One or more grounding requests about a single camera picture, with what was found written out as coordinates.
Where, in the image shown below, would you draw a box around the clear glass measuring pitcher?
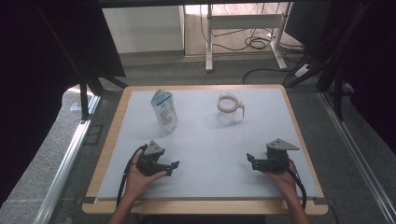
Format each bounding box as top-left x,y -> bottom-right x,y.
216,92 -> 246,126

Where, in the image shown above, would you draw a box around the aluminium floor rail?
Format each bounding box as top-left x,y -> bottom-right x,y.
319,91 -> 396,224
32,94 -> 103,224

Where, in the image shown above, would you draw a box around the light grey table mat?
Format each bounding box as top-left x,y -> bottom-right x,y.
96,88 -> 319,201

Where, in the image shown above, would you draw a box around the white and blue pouch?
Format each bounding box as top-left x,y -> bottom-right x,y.
150,89 -> 178,137

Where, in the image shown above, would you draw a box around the white power strip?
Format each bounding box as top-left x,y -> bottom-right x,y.
293,63 -> 311,78

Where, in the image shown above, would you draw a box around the black floor cables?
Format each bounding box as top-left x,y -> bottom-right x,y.
199,3 -> 307,86

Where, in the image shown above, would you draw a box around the white metal desk frame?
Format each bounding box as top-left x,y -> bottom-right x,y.
205,3 -> 292,73

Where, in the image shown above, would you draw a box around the dark curtain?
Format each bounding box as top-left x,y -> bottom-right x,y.
323,0 -> 396,154
0,0 -> 127,207

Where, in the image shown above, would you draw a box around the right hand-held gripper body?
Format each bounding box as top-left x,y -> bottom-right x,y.
253,138 -> 301,173

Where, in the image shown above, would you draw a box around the black metal stand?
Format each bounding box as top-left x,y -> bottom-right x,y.
282,0 -> 375,122
77,74 -> 129,122

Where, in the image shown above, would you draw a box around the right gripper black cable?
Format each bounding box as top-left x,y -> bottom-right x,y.
284,159 -> 308,210

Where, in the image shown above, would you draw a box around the person's left hand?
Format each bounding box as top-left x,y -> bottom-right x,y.
125,149 -> 168,201

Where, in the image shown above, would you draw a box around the person's right hand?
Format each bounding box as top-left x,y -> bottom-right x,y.
263,167 -> 298,198

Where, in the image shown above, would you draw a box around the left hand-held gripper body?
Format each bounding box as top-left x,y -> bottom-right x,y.
135,139 -> 172,177

